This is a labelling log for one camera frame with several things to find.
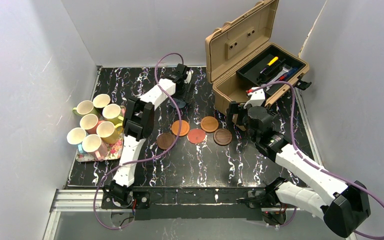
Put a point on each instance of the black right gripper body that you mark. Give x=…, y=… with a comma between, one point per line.
x=235, y=112

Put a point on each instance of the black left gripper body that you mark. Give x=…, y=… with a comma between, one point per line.
x=184, y=87

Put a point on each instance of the blue grey coaster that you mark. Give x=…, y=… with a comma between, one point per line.
x=177, y=103

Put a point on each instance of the light wooden coaster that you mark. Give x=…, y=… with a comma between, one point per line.
x=209, y=124

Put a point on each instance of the dark walnut coaster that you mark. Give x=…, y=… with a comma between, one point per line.
x=222, y=137

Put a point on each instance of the orange wooden coaster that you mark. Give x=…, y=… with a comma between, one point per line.
x=180, y=128

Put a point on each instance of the red coaster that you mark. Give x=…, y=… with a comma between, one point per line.
x=196, y=136

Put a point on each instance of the dark brown coaster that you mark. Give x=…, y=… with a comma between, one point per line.
x=165, y=140

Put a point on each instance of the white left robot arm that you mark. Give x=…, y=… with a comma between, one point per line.
x=138, y=125

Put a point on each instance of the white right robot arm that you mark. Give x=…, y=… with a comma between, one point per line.
x=343, y=207

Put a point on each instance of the black toolbox tray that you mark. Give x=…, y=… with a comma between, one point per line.
x=250, y=71

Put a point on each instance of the red blue screwdriver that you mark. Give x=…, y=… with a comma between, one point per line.
x=286, y=75

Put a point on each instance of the silver wrench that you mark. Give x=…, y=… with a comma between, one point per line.
x=283, y=71

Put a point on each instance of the tan plastic toolbox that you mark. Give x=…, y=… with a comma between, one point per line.
x=240, y=56

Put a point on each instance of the yellow mug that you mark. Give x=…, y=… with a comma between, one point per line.
x=114, y=113

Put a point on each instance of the floral tray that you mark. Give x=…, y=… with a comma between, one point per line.
x=114, y=152

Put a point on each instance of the green mug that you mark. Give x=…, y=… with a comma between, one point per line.
x=84, y=108

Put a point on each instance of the pink mug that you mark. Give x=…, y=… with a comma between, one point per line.
x=90, y=123

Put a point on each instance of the blue mug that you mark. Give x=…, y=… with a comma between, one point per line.
x=75, y=137

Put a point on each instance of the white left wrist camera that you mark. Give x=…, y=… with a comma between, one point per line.
x=188, y=77

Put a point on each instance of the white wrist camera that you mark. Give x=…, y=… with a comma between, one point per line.
x=188, y=77
x=256, y=97

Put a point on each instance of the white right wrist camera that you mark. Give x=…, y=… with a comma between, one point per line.
x=256, y=97

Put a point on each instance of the yellow handled screwdriver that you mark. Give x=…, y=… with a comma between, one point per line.
x=271, y=62

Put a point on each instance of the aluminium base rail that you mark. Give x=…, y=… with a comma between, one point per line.
x=168, y=213

